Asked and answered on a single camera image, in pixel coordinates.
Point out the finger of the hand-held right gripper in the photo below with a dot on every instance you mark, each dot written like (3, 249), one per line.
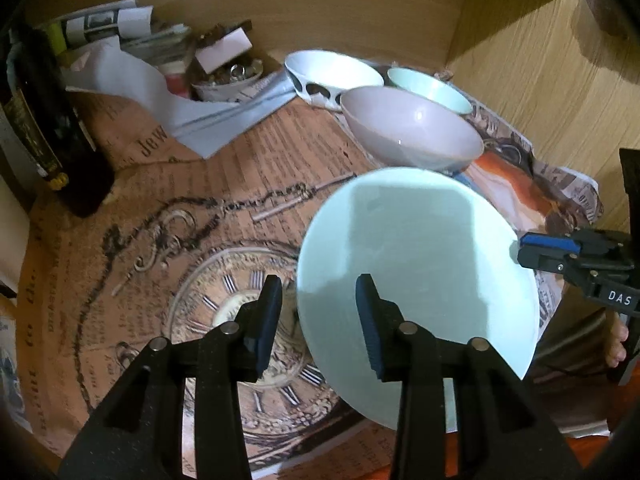
(540, 259)
(550, 241)

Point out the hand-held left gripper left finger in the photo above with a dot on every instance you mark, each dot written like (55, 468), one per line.
(270, 320)

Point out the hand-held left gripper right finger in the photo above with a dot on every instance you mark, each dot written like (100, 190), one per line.
(367, 325)

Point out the light blue plate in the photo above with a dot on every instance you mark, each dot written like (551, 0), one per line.
(415, 240)

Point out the pale pink bowl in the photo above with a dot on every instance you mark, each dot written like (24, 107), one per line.
(400, 120)

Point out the light green bowl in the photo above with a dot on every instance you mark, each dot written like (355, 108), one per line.
(430, 87)

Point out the white bowl with black spots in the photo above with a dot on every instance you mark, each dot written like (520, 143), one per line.
(330, 70)

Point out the person's right hand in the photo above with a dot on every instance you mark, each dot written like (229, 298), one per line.
(616, 347)

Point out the brown clock print paper mat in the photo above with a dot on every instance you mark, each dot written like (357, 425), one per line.
(150, 210)

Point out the person's orange garment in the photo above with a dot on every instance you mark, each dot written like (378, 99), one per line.
(525, 447)

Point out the small bowl of trinkets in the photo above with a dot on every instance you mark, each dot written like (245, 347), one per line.
(225, 85)

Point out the wooden desk shelf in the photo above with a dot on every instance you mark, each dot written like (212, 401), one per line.
(400, 10)

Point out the small white paper box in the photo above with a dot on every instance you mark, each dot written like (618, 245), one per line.
(225, 47)

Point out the dark wine bottle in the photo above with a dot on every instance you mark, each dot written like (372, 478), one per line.
(55, 120)

